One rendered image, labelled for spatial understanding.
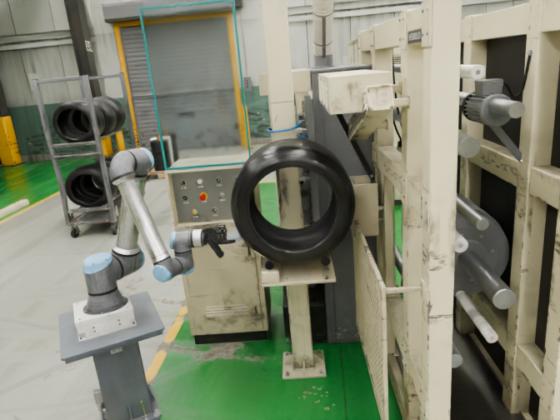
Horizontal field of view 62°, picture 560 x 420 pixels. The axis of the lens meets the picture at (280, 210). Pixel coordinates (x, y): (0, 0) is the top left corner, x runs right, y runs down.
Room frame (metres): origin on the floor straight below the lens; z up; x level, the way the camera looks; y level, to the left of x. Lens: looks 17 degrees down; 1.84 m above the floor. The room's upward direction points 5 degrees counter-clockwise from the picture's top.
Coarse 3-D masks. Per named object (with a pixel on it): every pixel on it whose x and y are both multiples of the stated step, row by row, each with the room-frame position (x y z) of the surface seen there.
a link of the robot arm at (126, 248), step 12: (144, 156) 2.33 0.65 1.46; (144, 168) 2.33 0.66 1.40; (144, 180) 2.35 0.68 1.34; (120, 216) 2.36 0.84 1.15; (120, 228) 2.36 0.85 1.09; (132, 228) 2.35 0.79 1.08; (120, 240) 2.36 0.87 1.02; (132, 240) 2.37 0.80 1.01; (120, 252) 2.34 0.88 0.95; (132, 252) 2.36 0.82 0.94; (132, 264) 2.37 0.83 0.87
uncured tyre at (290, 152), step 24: (288, 144) 2.14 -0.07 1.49; (312, 144) 2.21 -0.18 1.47; (264, 168) 2.08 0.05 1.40; (312, 168) 2.06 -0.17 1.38; (336, 168) 2.09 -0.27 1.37; (240, 192) 2.09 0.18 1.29; (336, 192) 2.06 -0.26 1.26; (240, 216) 2.09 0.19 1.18; (336, 216) 2.08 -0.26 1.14; (264, 240) 2.09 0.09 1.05; (288, 240) 2.35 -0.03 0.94; (312, 240) 2.32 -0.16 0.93; (336, 240) 2.07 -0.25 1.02
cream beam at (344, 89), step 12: (336, 72) 2.31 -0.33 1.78; (348, 72) 2.13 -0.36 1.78; (360, 72) 1.99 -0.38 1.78; (372, 72) 1.86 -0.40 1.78; (384, 72) 1.85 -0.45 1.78; (324, 84) 2.02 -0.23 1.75; (336, 84) 1.85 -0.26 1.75; (348, 84) 1.85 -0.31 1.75; (360, 84) 1.85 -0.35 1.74; (372, 84) 1.85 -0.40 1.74; (324, 96) 2.04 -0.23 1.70; (336, 96) 1.85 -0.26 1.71; (348, 96) 1.85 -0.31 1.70; (360, 96) 1.85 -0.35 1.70; (336, 108) 1.85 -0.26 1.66; (348, 108) 1.85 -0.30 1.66; (360, 108) 1.85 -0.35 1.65
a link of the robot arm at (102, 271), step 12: (108, 252) 2.32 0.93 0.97; (84, 264) 2.22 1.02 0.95; (96, 264) 2.21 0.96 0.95; (108, 264) 2.24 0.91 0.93; (120, 264) 2.31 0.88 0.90; (84, 276) 2.23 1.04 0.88; (96, 276) 2.20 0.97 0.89; (108, 276) 2.23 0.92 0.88; (120, 276) 2.30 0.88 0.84; (96, 288) 2.19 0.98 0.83; (108, 288) 2.21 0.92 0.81
